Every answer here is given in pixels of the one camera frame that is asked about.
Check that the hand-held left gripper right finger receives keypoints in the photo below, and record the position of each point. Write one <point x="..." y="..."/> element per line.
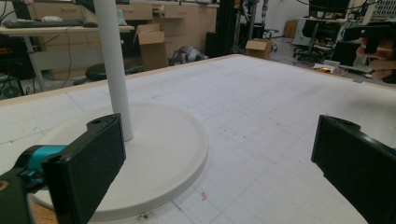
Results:
<point x="358" y="168"/>

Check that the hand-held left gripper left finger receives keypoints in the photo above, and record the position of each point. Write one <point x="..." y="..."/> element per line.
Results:
<point x="84" y="168"/>

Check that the white rack stand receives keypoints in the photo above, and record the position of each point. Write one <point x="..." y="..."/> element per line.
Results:
<point x="162" y="155"/>

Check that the black office chair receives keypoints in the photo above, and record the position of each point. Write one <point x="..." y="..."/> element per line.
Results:
<point x="317" y="34"/>

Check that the black round stool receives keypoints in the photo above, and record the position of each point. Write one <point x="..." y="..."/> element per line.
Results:
<point x="99" y="71"/>

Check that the white grid mat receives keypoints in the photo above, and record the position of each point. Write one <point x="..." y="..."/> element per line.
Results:
<point x="264" y="130"/>

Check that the small closed cardboard box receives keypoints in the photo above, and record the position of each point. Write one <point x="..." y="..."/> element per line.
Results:
<point x="258" y="48"/>

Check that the open cardboard box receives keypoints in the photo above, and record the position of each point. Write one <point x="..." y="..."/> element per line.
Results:
<point x="152" y="49"/>

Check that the white desk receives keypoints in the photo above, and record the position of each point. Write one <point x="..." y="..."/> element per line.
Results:
<point x="46" y="31"/>

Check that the black keyboard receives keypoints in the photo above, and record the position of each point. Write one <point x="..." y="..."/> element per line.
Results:
<point x="40" y="23"/>

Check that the grey robot dog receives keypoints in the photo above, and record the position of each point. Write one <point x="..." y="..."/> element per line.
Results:
<point x="186" y="55"/>

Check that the light wooden cabinets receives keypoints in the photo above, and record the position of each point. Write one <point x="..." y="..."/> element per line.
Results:
<point x="186" y="28"/>

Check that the black metal frame strut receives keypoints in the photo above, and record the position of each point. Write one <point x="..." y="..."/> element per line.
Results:
<point x="225" y="28"/>

